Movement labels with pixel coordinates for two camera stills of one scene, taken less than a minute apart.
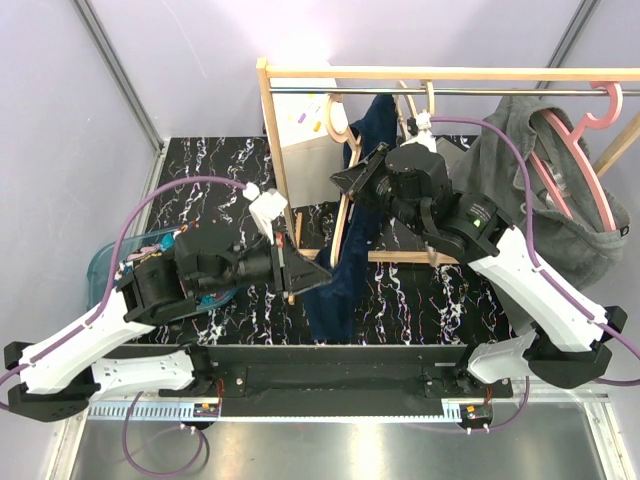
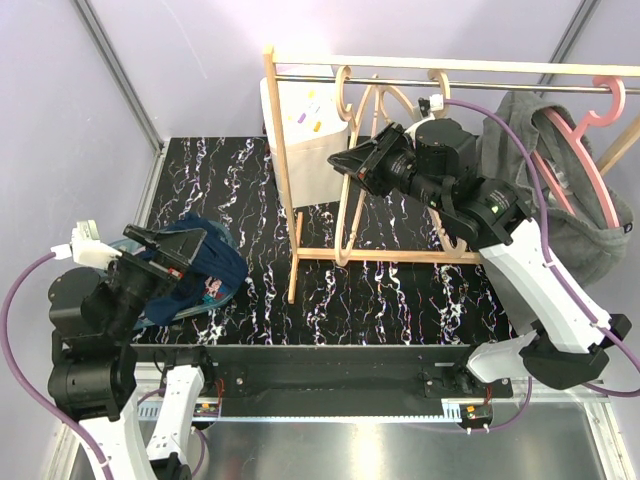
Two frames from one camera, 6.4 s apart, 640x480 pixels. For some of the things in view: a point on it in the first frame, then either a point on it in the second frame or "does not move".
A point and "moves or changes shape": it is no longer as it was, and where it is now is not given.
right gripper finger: [350, 179] to [352, 161]
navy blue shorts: [359, 235] moves or changes shape
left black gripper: [293, 273] to [176, 247]
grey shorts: [577, 220] does not move
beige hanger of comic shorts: [399, 111] to [393, 87]
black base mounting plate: [334, 381] does not move
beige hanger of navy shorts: [345, 212] to [375, 84]
